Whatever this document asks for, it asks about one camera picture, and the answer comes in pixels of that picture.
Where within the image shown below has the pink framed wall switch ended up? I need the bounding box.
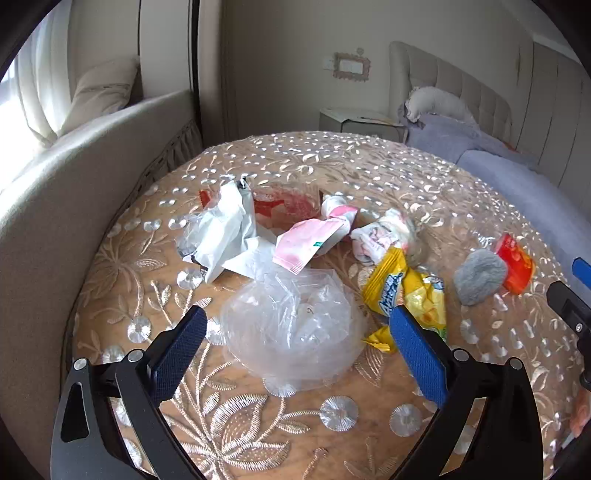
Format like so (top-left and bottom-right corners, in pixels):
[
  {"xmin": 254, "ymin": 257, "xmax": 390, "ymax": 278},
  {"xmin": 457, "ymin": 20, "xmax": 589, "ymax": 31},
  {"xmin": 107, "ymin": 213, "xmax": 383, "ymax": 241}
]
[{"xmin": 332, "ymin": 52, "xmax": 370, "ymax": 82}]

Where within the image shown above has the beige bedside nightstand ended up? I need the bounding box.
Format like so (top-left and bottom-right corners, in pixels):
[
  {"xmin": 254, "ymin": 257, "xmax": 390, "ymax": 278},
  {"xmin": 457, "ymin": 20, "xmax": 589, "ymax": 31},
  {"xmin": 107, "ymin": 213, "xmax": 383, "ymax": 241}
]
[{"xmin": 318, "ymin": 107, "xmax": 408, "ymax": 143}]

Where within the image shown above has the pink white sachet packet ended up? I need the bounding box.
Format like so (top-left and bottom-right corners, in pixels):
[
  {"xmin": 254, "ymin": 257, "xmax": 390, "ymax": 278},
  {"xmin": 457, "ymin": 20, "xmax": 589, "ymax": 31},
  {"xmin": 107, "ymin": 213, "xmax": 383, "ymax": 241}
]
[{"xmin": 273, "ymin": 217, "xmax": 352, "ymax": 275}]

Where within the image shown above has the beige tufted headboard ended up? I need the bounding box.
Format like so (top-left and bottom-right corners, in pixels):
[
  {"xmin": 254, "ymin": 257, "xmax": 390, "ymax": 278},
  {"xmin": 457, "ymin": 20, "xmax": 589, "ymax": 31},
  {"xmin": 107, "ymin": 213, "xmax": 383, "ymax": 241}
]
[{"xmin": 389, "ymin": 41, "xmax": 513, "ymax": 142}]

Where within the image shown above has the beige built-in wardrobe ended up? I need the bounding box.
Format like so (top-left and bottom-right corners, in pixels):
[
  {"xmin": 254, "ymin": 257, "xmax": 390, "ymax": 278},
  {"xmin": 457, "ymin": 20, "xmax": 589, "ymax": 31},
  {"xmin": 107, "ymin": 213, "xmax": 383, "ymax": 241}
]
[{"xmin": 517, "ymin": 43, "xmax": 590, "ymax": 205}]

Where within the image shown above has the white crumpled plastic wrapper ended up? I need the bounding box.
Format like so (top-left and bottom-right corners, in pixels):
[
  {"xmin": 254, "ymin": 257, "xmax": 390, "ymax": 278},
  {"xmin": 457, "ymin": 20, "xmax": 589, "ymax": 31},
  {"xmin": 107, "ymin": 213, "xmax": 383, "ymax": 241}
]
[{"xmin": 176, "ymin": 180, "xmax": 257, "ymax": 284}]

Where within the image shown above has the white ruffled pillow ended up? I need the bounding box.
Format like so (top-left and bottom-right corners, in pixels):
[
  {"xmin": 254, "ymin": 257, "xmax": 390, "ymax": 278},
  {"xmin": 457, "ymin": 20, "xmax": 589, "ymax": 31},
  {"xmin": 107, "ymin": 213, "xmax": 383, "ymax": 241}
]
[{"xmin": 405, "ymin": 86, "xmax": 477, "ymax": 125}]

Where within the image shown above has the white pink crumpled wrapper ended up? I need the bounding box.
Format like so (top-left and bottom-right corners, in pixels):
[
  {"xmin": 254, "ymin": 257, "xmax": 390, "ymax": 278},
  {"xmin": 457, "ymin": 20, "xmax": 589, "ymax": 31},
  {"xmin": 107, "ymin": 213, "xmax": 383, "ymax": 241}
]
[{"xmin": 349, "ymin": 208, "xmax": 418, "ymax": 266}]

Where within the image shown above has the clear red plastic wrapper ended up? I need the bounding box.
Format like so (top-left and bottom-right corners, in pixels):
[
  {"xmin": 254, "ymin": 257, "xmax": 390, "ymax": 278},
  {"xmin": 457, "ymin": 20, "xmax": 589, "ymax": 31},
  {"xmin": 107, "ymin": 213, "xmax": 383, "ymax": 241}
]
[{"xmin": 195, "ymin": 180, "xmax": 322, "ymax": 231}]

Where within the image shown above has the yellow snack wrapper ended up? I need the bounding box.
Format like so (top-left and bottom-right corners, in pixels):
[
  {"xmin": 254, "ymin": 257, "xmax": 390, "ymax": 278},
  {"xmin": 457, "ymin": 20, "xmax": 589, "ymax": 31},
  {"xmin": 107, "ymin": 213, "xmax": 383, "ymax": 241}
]
[{"xmin": 360, "ymin": 247, "xmax": 448, "ymax": 341}]

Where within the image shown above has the operator fingertip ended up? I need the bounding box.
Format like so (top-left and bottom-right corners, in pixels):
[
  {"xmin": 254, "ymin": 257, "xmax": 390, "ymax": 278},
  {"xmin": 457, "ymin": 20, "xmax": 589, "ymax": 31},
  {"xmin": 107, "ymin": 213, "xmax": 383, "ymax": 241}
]
[{"xmin": 569, "ymin": 398, "xmax": 590, "ymax": 438}]

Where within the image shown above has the red orange snack packet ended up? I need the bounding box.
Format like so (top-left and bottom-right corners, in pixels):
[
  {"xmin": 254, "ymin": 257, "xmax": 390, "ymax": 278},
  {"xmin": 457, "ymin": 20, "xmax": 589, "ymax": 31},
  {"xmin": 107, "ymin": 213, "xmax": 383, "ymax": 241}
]
[{"xmin": 494, "ymin": 233, "xmax": 535, "ymax": 295}]

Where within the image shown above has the gold floral embroidered tablecloth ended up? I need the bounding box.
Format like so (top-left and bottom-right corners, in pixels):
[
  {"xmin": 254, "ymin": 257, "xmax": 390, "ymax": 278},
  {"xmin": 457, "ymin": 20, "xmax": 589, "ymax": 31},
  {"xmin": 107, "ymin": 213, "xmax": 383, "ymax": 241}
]
[{"xmin": 64, "ymin": 130, "xmax": 590, "ymax": 480}]

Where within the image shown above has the cream throw pillow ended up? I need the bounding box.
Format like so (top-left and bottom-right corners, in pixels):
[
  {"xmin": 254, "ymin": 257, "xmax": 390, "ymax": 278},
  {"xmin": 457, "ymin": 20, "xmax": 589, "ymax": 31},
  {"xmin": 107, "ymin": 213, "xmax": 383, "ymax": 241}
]
[{"xmin": 58, "ymin": 56, "xmax": 139, "ymax": 137}]

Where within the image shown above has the clear crumpled plastic bag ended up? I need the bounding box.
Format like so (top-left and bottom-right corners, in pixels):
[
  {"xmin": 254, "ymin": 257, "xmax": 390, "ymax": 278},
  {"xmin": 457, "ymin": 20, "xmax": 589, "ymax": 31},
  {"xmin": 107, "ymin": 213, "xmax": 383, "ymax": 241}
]
[{"xmin": 219, "ymin": 267, "xmax": 369, "ymax": 391}]

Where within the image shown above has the bed with lavender duvet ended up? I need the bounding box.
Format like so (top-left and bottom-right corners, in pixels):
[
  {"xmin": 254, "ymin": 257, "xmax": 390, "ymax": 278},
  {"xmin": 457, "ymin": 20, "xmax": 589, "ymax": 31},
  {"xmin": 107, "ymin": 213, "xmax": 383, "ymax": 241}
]
[{"xmin": 402, "ymin": 114, "xmax": 590, "ymax": 301}]

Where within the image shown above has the beige window seat cushion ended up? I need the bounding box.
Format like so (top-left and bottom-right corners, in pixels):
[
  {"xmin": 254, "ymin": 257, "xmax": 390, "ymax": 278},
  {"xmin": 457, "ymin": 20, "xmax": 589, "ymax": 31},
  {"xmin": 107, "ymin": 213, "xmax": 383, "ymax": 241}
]
[{"xmin": 1, "ymin": 91, "xmax": 201, "ymax": 473}]

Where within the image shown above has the white sheer curtain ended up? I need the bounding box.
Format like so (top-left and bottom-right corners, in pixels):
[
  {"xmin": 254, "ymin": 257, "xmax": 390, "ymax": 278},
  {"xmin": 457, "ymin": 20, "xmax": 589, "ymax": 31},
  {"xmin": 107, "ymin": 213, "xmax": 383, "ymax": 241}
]
[{"xmin": 1, "ymin": 1, "xmax": 72, "ymax": 148}]

